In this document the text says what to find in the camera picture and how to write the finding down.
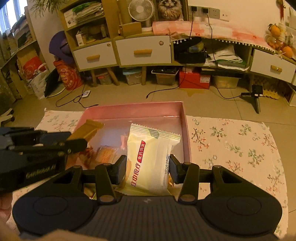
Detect grey wall socket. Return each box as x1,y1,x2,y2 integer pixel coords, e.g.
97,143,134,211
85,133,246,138
188,6,220,19

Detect red box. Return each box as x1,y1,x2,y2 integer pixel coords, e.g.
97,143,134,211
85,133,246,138
179,70,211,90

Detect green blue pouch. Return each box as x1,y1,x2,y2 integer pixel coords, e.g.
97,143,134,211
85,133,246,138
188,43,205,53

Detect green plant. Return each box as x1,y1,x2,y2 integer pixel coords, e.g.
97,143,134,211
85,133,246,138
30,0,62,15

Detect red printed bag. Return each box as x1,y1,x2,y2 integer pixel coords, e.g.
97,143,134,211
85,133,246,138
53,59,84,91

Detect floral tablecloth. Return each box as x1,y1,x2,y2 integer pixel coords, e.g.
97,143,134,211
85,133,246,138
6,109,289,239

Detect black cable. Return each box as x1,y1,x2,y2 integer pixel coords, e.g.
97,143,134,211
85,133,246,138
146,11,195,99
205,12,243,100

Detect pink cardboard box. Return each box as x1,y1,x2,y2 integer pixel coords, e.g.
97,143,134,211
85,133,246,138
70,100,193,186

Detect white chair base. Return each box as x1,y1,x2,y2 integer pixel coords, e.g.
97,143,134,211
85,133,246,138
0,109,15,127

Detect stack of newspapers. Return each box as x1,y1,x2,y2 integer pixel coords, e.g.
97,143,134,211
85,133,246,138
73,1,104,25

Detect white rim storage box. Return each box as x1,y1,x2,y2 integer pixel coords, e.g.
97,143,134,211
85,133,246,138
151,67,179,85

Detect small clear storage box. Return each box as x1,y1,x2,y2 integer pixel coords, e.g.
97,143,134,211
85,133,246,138
97,74,113,85

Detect stack of papers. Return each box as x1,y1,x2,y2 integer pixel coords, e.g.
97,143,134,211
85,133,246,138
206,45,250,69

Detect white orange shopping bag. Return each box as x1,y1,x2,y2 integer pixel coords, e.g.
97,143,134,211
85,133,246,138
22,56,50,100

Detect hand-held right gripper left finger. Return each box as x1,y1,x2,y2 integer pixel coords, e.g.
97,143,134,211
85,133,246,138
51,155,127,205

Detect black flat panel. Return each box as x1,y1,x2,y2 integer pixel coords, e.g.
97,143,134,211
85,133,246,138
43,69,61,97

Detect red hanging ornament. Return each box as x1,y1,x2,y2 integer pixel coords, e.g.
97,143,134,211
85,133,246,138
277,0,288,20

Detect white snack packet red label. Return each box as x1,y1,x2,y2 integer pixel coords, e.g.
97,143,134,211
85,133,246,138
114,123,181,197

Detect orange fruit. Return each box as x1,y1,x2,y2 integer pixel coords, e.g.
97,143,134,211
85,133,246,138
268,23,281,37
282,46,294,58

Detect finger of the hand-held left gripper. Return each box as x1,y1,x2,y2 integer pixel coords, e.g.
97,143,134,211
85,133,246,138
14,138,88,155
0,126,72,149

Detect yellow-green wooden cabinet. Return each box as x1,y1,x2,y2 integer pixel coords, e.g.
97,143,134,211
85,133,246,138
57,0,296,86

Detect gold snack bar wrapper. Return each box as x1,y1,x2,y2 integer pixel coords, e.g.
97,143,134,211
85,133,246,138
67,119,104,145

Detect blue lid storage box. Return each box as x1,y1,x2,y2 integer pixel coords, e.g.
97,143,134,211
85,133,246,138
122,68,143,85

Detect white drawer round sticker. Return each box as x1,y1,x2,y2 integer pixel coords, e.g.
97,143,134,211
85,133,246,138
115,35,172,67

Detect white drawer wooden handle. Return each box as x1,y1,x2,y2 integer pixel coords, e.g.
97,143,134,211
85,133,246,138
72,41,118,70
250,49,296,80

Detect pink cloth runner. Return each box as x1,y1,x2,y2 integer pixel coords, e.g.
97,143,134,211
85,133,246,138
152,20,273,50

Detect black box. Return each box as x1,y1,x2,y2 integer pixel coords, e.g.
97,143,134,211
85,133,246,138
174,51,208,65

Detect white desk fan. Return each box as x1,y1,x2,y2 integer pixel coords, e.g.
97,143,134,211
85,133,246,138
128,0,155,32

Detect clear box yellow contents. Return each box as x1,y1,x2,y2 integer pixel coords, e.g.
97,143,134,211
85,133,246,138
212,75,240,89

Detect framed cat picture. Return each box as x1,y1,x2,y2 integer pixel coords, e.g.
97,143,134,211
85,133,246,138
158,0,188,22

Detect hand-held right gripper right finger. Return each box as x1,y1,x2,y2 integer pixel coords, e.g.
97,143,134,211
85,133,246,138
169,154,244,205

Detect small white box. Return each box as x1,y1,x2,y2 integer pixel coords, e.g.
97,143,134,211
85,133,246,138
75,31,85,46

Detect white carton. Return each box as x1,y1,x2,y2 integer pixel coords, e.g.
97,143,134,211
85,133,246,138
63,10,77,29

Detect wooden side shelf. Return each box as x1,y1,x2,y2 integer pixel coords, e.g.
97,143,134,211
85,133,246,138
0,35,38,109

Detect yellow foam mat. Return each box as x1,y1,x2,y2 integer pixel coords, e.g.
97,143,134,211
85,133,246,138
260,76,290,100

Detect black tripod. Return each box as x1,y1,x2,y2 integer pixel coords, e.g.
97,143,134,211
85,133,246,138
241,85,264,114

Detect clear cracker packet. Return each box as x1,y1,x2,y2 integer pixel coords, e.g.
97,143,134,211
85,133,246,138
79,146,116,171

